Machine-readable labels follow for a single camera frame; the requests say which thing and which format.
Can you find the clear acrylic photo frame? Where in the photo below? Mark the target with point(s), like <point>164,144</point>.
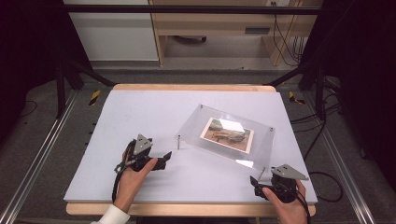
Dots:
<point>218,146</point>

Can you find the black metal stand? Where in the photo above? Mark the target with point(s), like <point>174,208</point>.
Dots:
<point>60,90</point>
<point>319,93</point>

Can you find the white table cover board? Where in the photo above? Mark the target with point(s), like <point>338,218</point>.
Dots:
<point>140,109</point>

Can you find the dark chair base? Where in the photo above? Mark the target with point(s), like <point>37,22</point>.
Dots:
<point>190,39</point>

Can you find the black curtain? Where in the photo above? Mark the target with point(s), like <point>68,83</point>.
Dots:
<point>364,77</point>
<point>28,46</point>

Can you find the wooden table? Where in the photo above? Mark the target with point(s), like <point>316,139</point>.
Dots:
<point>193,87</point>

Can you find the yellow clamp right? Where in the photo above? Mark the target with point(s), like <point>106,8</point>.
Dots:
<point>294,98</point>

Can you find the landscape photo print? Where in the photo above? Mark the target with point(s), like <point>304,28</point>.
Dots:
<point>229,137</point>

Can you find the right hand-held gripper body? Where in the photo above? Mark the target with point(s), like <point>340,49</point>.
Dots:
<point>285,183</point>

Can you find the grey socket strip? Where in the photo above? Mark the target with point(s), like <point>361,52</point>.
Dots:
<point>257,30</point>

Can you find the aluminium floor rail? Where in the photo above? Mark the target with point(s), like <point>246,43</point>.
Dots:
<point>342,174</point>
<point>37,155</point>

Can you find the person's right hand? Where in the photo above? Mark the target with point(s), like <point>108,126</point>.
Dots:
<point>288,210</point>

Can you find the wooden desk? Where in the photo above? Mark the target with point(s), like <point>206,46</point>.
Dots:
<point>214,23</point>

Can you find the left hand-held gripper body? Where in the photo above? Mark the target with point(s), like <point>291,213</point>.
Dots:
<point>142,146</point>

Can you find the black horizontal bar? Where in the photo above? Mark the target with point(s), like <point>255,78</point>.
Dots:
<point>186,9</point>

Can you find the person's left hand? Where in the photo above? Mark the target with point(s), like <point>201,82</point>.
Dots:
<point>132,182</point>

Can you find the yellow clamp left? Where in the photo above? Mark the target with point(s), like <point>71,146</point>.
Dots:
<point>95,97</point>

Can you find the white cabinet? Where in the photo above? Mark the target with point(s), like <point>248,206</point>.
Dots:
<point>115,34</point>

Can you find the yellow clamp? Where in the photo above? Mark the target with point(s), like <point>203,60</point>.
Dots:
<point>294,98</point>
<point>95,97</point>

